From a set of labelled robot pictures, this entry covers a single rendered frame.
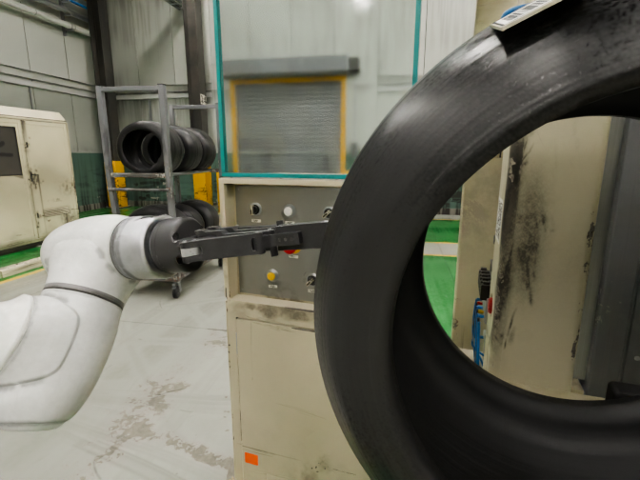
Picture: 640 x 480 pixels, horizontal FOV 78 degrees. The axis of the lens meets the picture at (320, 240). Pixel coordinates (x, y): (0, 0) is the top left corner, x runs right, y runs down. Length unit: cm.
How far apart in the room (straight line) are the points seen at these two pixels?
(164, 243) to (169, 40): 1089
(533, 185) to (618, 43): 40
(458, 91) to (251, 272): 101
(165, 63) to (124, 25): 139
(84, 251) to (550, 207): 67
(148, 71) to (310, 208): 1059
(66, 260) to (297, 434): 94
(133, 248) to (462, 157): 41
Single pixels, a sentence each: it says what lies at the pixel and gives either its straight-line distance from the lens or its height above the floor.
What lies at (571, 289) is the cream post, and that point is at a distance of 74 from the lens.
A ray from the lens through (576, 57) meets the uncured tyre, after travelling 32.
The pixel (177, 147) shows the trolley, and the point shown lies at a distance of 392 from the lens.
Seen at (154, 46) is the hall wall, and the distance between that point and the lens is 1155.
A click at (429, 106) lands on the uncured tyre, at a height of 137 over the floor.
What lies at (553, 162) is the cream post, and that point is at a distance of 70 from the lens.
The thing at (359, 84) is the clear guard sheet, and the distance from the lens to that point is 105.
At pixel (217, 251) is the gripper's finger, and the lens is 47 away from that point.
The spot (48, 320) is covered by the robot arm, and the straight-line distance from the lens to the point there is 57.
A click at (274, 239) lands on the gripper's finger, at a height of 123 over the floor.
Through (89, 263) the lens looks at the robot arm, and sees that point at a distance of 60.
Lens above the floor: 133
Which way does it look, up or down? 12 degrees down
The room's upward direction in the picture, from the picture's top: straight up
